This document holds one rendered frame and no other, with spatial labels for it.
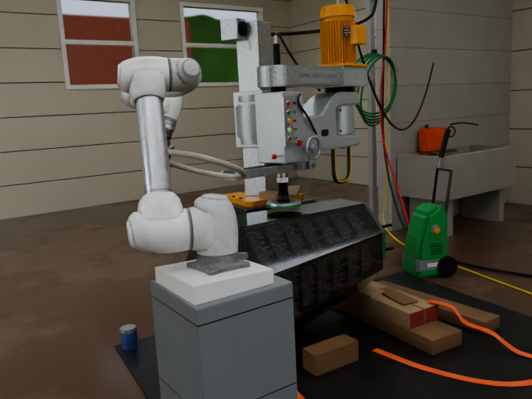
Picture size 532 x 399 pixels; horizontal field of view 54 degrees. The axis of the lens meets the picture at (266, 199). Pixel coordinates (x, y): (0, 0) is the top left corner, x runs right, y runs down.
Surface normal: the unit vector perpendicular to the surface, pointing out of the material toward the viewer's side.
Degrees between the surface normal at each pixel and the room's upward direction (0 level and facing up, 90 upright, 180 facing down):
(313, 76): 90
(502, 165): 90
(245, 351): 90
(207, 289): 90
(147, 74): 72
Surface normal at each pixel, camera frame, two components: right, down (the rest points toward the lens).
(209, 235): 0.25, 0.17
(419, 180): -0.82, 0.14
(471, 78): 0.57, 0.11
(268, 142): -0.66, 0.16
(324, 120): 0.75, 0.07
